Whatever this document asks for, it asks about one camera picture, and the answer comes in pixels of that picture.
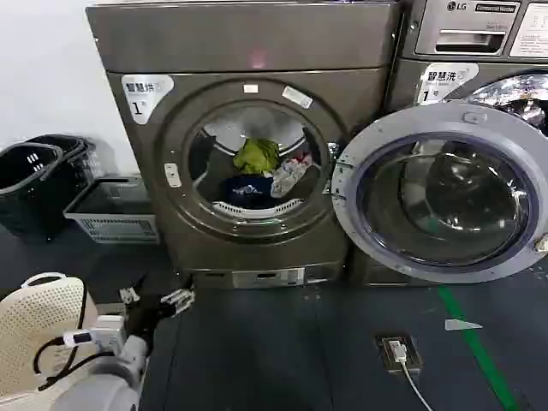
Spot white door latch plate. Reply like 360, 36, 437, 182
164, 162, 183, 188

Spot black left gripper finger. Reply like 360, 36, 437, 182
158, 280, 198, 319
118, 276, 146, 307

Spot green garment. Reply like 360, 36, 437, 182
233, 137, 282, 176

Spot white plug with cable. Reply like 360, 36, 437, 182
386, 339, 434, 411

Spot dark blue garment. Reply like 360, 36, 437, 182
218, 173, 275, 207

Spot round glass dryer door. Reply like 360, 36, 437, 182
330, 102, 548, 284

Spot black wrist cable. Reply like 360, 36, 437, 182
33, 280, 92, 391

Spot grey slotted plastic basket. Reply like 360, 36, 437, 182
63, 177, 160, 245

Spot green floor tape strip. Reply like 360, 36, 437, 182
436, 285, 521, 411

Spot black plastic basket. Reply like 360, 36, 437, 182
24, 134, 100, 192
0, 143, 66, 237

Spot cream perforated laundry basket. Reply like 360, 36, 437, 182
0, 273, 103, 411

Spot grey dryer with round opening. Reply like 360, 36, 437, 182
84, 2, 403, 292

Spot white lint filter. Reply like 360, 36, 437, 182
211, 197, 296, 220

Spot white and red garment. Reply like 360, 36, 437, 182
270, 150, 313, 199

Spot white triangular floor marker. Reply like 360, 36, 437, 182
444, 319, 484, 331

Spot metal floor socket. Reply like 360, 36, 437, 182
375, 333, 424, 372

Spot grey washer with silver drawer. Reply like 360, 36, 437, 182
384, 0, 548, 288

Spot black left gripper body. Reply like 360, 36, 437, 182
127, 290, 171, 342

